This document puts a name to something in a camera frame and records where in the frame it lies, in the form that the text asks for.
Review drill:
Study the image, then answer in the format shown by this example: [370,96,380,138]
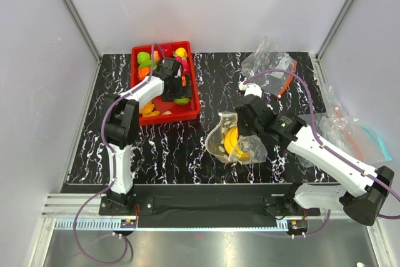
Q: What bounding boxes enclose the green toy apple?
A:
[174,98,191,106]

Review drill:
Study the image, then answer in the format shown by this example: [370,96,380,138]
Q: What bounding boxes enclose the yellow toy banana bunch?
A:
[223,126,251,161]

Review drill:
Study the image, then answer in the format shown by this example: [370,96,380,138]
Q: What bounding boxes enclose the polka dot zip bag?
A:
[205,111,268,165]

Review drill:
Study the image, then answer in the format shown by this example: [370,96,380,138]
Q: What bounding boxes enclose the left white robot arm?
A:
[101,72,193,214]

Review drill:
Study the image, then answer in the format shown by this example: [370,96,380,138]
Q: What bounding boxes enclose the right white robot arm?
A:
[235,95,394,226]

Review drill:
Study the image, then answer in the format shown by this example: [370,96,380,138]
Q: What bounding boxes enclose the clear bag orange zipper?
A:
[241,35,298,98]

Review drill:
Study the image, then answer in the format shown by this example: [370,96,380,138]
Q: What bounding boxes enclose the pink toy dragon fruit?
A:
[174,56,191,75]

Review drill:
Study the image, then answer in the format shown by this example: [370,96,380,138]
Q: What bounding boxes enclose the orange toy ginger root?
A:
[140,101,161,118]

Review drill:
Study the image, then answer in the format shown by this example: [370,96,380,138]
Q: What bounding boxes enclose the orange toy pumpkin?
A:
[137,67,152,81]

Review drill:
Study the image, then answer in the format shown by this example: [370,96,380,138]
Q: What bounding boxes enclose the peach toy fruit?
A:
[153,51,161,62]

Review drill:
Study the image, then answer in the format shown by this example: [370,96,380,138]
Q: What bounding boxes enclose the yellow toy lemon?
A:
[174,48,188,59]

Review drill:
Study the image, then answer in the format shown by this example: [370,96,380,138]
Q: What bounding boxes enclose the dark red toy apple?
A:
[160,44,173,58]

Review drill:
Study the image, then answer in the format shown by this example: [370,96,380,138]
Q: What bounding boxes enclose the red plastic tray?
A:
[139,41,201,126]

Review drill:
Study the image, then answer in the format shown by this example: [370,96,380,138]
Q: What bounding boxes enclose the green toy pepper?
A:
[136,51,151,64]

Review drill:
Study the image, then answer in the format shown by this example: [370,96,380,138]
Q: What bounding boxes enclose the clear bags blue red zippers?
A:
[300,86,392,166]

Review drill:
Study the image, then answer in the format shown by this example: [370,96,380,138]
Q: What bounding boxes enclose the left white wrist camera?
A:
[157,58,183,77]

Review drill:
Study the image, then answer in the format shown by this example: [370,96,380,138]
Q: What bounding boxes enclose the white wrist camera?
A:
[238,81,263,98]
[157,58,183,77]

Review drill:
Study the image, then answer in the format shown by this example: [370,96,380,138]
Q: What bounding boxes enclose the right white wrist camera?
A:
[238,81,263,98]

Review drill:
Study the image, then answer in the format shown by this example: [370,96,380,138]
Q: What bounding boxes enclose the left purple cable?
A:
[72,43,166,263]

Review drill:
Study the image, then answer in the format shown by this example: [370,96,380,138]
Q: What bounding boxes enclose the purple cable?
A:
[72,43,166,263]
[239,69,400,243]

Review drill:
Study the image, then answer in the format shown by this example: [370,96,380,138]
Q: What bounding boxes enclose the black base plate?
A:
[99,183,321,229]

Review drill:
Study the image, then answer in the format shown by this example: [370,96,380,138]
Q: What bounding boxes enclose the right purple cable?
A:
[239,69,400,243]

